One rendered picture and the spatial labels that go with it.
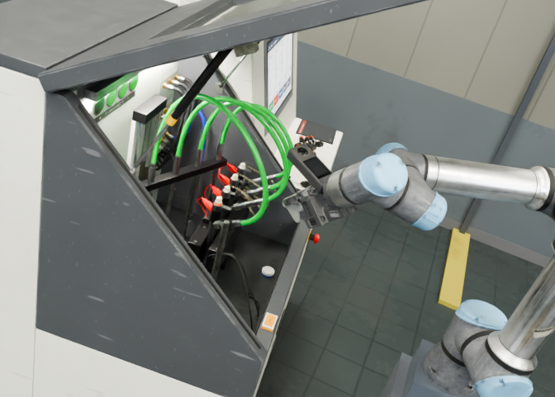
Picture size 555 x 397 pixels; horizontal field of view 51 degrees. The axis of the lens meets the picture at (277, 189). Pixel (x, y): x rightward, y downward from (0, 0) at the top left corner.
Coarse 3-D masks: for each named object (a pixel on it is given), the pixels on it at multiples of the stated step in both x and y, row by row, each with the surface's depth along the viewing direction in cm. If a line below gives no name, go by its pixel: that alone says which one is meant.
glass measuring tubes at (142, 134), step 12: (156, 96) 166; (144, 108) 157; (156, 108) 160; (132, 120) 156; (144, 120) 155; (156, 120) 168; (132, 132) 158; (144, 132) 159; (156, 132) 170; (132, 144) 160; (144, 144) 164; (132, 156) 163; (144, 168) 169
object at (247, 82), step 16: (192, 0) 173; (224, 64) 180; (240, 64) 179; (256, 64) 182; (240, 80) 181; (256, 80) 184; (240, 96) 184; (256, 96) 186; (288, 112) 241; (272, 128) 213; (288, 128) 244; (272, 144) 216
